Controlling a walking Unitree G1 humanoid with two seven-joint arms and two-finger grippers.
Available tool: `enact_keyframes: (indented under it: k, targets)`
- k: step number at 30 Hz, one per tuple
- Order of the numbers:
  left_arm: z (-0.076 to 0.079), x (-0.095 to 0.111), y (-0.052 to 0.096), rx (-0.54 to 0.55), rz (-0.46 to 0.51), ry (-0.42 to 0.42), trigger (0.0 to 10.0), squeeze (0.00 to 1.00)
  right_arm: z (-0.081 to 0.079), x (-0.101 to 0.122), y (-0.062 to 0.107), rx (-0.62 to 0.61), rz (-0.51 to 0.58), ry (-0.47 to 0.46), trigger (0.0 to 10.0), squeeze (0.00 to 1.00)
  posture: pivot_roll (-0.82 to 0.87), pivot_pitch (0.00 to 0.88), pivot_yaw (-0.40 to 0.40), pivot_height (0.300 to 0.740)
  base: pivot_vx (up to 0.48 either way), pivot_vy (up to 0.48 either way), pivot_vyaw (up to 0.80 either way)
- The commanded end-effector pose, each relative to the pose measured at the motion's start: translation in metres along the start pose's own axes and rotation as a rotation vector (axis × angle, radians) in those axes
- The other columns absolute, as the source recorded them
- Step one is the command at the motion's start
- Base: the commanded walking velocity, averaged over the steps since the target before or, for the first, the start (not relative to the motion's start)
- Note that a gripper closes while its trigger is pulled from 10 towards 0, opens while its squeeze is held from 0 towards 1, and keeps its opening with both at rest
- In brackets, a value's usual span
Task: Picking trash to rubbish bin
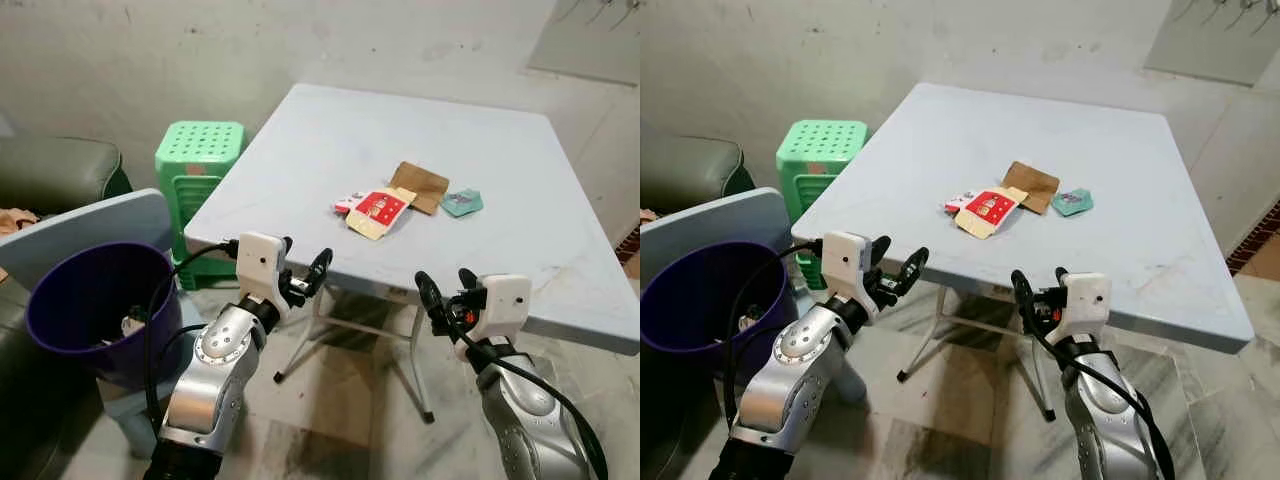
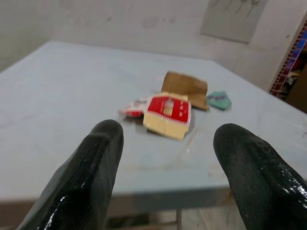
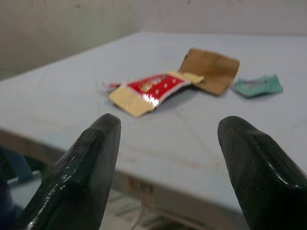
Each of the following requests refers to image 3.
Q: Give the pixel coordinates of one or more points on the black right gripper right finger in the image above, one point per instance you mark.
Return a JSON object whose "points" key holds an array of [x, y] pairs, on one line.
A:
{"points": [[261, 177]]}

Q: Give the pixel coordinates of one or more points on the red snack wrapper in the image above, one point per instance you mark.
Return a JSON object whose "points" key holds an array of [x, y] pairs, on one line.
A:
{"points": [[157, 87]]}

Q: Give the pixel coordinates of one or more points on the blue plastic chair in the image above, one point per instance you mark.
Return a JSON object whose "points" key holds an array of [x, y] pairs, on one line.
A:
{"points": [[16, 172]]}

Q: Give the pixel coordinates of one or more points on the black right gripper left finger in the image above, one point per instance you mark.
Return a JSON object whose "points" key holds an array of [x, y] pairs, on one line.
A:
{"points": [[74, 182]]}

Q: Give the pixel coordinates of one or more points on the green crumpled wrapper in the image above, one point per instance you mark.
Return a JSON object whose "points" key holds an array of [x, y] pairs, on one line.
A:
{"points": [[257, 86]]}

